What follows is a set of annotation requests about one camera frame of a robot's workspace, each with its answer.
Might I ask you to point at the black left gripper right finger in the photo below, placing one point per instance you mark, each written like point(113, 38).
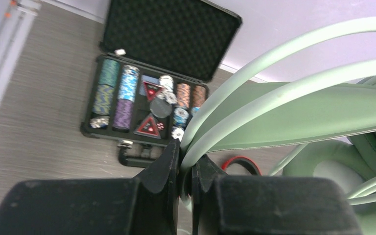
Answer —
point(256, 205)

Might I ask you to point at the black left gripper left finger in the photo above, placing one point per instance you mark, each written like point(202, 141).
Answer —
point(146, 204)

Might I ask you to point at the teal poker chip stack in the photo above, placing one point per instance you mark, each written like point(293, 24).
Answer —
point(128, 83)

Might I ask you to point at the red headphones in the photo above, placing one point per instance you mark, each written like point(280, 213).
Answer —
point(245, 162)

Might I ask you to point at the red triangular dealer button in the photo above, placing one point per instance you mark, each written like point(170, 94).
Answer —
point(148, 128)

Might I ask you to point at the purple poker chip stack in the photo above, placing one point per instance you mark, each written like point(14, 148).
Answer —
point(123, 114)

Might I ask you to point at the orange poker chip stack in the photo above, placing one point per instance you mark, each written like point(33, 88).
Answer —
point(183, 95)

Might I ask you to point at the black poker chip case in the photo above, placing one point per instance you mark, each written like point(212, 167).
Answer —
point(170, 42)

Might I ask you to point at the red dice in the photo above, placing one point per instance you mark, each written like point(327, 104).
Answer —
point(160, 126)

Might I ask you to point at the grey round disc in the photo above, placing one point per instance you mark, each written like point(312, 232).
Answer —
point(160, 108)

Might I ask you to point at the white poker chip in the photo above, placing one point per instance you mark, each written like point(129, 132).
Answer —
point(177, 133)

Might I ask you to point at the brown poker chip stack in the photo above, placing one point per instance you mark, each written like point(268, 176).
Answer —
point(198, 96)

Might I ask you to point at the mint green headphones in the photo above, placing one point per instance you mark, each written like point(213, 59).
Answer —
point(329, 117)

